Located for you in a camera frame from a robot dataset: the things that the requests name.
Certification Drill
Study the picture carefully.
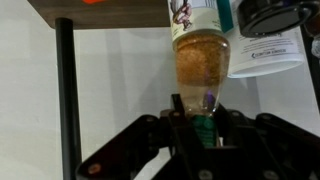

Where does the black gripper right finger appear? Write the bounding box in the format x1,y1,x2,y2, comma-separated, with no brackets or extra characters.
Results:
212,103,320,180

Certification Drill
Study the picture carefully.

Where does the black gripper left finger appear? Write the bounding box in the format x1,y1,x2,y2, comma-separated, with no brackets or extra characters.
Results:
75,93,202,180

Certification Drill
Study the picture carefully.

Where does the clear brown spice bottle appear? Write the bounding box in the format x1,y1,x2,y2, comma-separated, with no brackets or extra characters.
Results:
172,30,232,150

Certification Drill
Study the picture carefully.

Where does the dark wood metal shelf unit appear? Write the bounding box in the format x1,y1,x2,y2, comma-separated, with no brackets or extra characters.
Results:
26,0,320,180

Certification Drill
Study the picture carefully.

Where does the white plastic tub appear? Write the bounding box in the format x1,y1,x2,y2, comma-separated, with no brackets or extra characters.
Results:
226,0,307,80

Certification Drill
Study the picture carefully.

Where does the jar with white picture label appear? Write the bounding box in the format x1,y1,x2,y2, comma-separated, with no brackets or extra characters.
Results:
167,0,238,44

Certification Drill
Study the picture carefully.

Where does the red food box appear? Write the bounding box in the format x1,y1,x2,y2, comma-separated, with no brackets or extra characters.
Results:
82,0,109,5

